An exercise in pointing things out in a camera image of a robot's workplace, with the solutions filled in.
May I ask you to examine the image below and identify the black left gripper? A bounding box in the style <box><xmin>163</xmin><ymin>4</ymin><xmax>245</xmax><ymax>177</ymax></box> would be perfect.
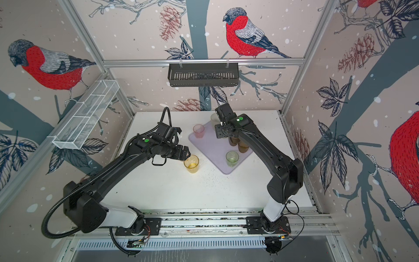
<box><xmin>161</xmin><ymin>142</ymin><xmax>193</xmax><ymax>159</ymax></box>

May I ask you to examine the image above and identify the yellow amber glass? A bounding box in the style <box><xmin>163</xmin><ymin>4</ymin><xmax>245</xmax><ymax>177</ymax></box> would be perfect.
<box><xmin>183</xmin><ymin>155</ymin><xmax>200</xmax><ymax>174</ymax></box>

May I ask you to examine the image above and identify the pale green tall glass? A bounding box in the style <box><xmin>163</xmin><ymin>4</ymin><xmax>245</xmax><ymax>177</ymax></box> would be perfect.
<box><xmin>211</xmin><ymin>113</ymin><xmax>220</xmax><ymax>129</ymax></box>

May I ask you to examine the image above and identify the dark brown glass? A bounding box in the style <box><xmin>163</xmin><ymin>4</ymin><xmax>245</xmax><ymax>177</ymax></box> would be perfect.
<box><xmin>229</xmin><ymin>137</ymin><xmax>240</xmax><ymax>147</ymax></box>

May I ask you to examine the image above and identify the brown textured glass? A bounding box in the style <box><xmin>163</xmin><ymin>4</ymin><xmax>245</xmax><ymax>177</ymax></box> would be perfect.
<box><xmin>238</xmin><ymin>141</ymin><xmax>249</xmax><ymax>153</ymax></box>

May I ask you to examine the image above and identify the rose pink glass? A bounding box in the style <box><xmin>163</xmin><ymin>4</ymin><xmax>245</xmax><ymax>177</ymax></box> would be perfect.
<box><xmin>193</xmin><ymin>124</ymin><xmax>205</xmax><ymax>139</ymax></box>

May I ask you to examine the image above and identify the bright green glass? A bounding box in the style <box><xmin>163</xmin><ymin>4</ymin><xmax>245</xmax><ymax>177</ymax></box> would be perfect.
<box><xmin>225</xmin><ymin>151</ymin><xmax>239</xmax><ymax>167</ymax></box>

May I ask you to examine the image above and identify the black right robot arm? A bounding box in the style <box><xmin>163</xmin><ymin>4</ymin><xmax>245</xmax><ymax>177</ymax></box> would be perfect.
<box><xmin>216</xmin><ymin>104</ymin><xmax>304</xmax><ymax>232</ymax></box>

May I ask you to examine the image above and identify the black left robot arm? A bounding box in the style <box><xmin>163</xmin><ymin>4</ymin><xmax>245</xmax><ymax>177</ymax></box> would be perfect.
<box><xmin>63</xmin><ymin>122</ymin><xmax>191</xmax><ymax>234</ymax></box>

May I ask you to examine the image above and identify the lilac plastic tray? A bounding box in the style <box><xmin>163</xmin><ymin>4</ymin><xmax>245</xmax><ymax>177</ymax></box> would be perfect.
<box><xmin>188</xmin><ymin>121</ymin><xmax>253</xmax><ymax>175</ymax></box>

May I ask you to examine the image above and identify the black wire wall basket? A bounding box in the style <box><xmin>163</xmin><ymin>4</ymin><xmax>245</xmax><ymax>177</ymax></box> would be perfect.
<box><xmin>168</xmin><ymin>63</ymin><xmax>240</xmax><ymax>87</ymax></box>

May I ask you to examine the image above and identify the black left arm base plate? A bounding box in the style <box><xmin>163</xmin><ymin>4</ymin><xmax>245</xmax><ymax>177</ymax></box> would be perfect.
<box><xmin>115</xmin><ymin>218</ymin><xmax>162</xmax><ymax>236</ymax></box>

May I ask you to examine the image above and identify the aluminium rail frame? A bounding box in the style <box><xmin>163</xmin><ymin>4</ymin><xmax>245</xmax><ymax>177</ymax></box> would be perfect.
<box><xmin>65</xmin><ymin>207</ymin><xmax>341</xmax><ymax>240</ymax></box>

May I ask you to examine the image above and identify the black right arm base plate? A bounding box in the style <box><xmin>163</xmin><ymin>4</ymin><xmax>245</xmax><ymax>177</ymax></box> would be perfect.
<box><xmin>243</xmin><ymin>216</ymin><xmax>291</xmax><ymax>235</ymax></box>

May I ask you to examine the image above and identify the white mesh wall basket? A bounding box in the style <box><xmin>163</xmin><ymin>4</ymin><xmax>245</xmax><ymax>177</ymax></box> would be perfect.
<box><xmin>52</xmin><ymin>80</ymin><xmax>120</xmax><ymax>150</ymax></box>

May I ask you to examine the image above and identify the black corrugated cable hose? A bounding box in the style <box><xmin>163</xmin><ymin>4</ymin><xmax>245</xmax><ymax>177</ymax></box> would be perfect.
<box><xmin>40</xmin><ymin>170</ymin><xmax>109</xmax><ymax>239</ymax></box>

